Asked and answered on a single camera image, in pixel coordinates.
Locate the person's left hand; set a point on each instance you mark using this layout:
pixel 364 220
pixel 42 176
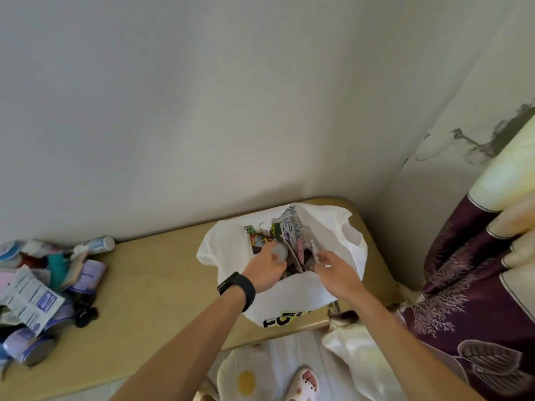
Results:
pixel 263 269

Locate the person's right hand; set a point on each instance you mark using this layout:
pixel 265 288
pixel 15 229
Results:
pixel 340 279

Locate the red can with silver lid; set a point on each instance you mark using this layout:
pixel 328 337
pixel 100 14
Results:
pixel 281 251

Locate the white plastic bag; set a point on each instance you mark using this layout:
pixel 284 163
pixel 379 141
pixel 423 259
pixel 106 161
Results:
pixel 292 292

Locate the pink dotted tube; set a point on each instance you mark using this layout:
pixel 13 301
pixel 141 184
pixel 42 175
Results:
pixel 300 248

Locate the colourful picture packet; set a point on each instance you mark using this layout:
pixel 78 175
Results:
pixel 288 229

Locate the light wooden cabinet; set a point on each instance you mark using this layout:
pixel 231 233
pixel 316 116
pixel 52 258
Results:
pixel 159 288

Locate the white blue bottle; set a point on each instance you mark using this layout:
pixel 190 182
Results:
pixel 96 245

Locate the lilac white can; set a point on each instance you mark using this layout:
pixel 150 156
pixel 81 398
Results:
pixel 90 275
pixel 64 315
pixel 25 344

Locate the small black accessory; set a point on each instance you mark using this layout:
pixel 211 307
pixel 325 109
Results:
pixel 85 315

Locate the peach sachet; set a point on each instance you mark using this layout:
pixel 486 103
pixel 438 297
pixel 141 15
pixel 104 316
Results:
pixel 75 269

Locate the teal bottle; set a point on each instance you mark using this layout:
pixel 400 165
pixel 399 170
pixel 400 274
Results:
pixel 56 269

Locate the white bottle with pink cap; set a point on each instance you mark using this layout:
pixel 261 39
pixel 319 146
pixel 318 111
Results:
pixel 37 247

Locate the white blue printed packet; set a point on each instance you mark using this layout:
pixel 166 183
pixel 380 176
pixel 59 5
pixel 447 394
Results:
pixel 33 300

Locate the red bottle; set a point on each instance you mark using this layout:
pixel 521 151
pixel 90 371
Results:
pixel 31 262

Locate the blue white blister pack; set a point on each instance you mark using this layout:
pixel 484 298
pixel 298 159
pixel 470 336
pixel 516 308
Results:
pixel 10 250

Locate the pink soft pack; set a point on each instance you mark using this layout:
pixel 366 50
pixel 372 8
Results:
pixel 8 277

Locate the black pouch with green label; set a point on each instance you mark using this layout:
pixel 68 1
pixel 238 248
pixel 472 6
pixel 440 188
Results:
pixel 8 329

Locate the person's right forearm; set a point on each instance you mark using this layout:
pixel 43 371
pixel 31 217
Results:
pixel 409 354

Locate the person's left forearm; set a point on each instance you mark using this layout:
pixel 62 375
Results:
pixel 184 350

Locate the black smartwatch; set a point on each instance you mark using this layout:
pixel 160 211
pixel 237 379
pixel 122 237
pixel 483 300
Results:
pixel 240 286

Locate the cream spotted right slipper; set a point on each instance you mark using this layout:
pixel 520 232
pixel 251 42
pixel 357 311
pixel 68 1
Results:
pixel 303 388

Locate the cream spotted slipper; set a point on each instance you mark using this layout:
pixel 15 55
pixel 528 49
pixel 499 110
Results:
pixel 205 394
pixel 303 388

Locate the cream and purple curtain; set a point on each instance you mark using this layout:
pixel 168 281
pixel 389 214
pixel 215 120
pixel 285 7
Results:
pixel 472 304

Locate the cream spotted left slipper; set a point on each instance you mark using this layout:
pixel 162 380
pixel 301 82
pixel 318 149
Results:
pixel 205 394

